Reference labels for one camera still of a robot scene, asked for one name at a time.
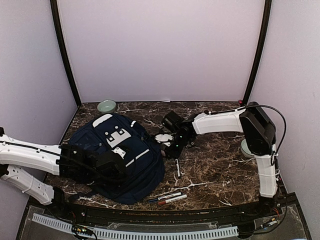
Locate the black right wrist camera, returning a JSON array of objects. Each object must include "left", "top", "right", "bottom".
[{"left": 161, "top": 111, "right": 184, "bottom": 132}]

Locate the blue capped white marker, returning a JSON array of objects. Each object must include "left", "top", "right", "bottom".
[{"left": 148, "top": 192, "right": 182, "bottom": 203}]

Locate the grey slotted cable duct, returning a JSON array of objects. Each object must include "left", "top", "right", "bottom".
[{"left": 31, "top": 213, "right": 239, "bottom": 240}]

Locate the red capped white marker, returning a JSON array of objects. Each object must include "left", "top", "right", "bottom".
[{"left": 157, "top": 194, "right": 187, "bottom": 206}]

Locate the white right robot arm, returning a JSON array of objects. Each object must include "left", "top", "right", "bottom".
[{"left": 154, "top": 101, "right": 281, "bottom": 217}]

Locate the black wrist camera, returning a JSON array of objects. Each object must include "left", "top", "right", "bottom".
[
  {"left": 161, "top": 111, "right": 184, "bottom": 132},
  {"left": 95, "top": 151, "right": 126, "bottom": 179}
]

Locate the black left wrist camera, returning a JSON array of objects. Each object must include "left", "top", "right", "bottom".
[{"left": 95, "top": 151, "right": 126, "bottom": 179}]

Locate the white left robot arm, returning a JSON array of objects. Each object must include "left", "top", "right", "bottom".
[{"left": 0, "top": 131, "right": 127, "bottom": 218}]

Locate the green bowl back left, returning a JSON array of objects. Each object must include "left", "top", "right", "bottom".
[{"left": 97, "top": 99, "right": 117, "bottom": 114}]

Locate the navy blue student backpack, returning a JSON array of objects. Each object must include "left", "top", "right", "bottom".
[{"left": 68, "top": 113, "right": 165, "bottom": 205}]

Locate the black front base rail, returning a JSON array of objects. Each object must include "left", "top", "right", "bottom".
[{"left": 27, "top": 193, "right": 298, "bottom": 226}]

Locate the black capped white marker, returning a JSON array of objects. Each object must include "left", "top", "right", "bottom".
[{"left": 175, "top": 158, "right": 181, "bottom": 179}]

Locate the green bowl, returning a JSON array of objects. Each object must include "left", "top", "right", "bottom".
[
  {"left": 240, "top": 139, "right": 254, "bottom": 158},
  {"left": 97, "top": 99, "right": 117, "bottom": 114}
]

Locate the green bowl right side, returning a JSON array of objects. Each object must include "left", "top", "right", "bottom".
[{"left": 240, "top": 139, "right": 254, "bottom": 158}]

